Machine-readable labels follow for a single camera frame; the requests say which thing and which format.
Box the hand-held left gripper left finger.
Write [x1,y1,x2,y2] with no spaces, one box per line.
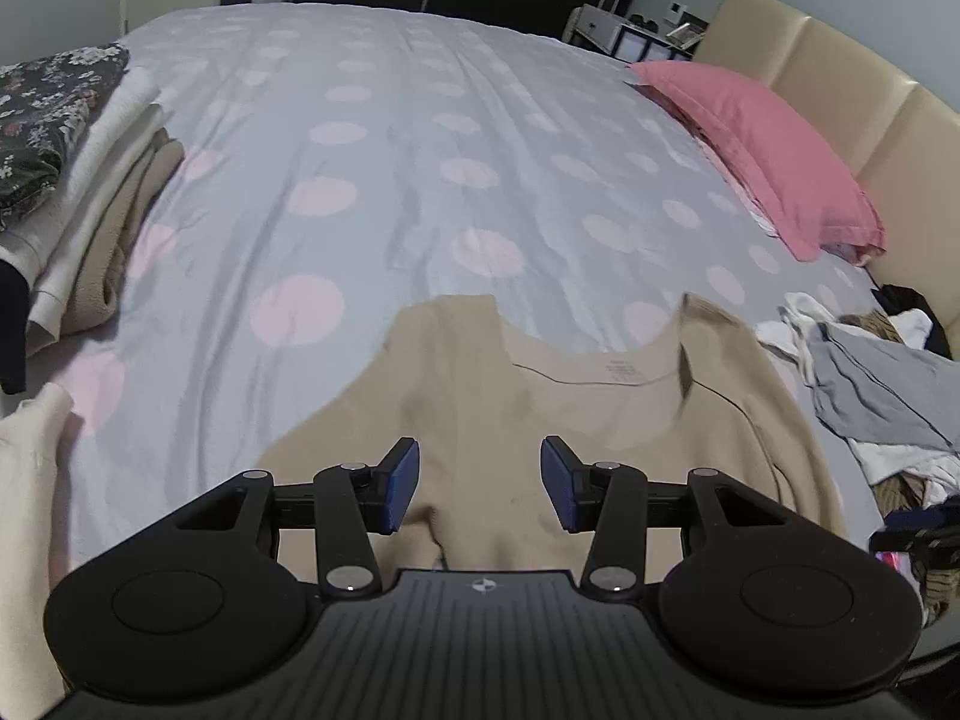
[154,436,421,602]

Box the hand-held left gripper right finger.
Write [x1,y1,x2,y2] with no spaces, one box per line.
[540,435,807,602]

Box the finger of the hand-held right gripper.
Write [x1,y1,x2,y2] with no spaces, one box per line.
[870,496,960,560]

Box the beige ribbed shirt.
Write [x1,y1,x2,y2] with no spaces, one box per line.
[259,294,852,571]

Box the grey crumpled garment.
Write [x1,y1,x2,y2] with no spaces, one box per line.
[806,322,960,455]

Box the black crumpled garment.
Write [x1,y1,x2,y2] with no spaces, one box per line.
[874,283,953,357]

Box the white crumpled garment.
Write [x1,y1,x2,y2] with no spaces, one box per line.
[756,292,960,492]

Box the polka dot bed sheet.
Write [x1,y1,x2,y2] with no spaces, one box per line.
[0,1,931,698]

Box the cream cloth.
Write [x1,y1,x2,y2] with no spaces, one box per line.
[0,382,76,720]

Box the pink pillow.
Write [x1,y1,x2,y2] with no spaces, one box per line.
[628,60,886,262]

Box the dark navy cloth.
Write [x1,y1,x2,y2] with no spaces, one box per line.
[0,259,31,395]

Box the white folded garment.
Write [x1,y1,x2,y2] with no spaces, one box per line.
[0,67,166,346]

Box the white storage cabinet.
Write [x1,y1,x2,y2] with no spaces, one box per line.
[564,4,640,55]

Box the cream padded headboard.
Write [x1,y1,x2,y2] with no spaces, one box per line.
[694,0,960,361]

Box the dark floral folded cloth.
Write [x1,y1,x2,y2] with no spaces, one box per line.
[0,43,130,233]

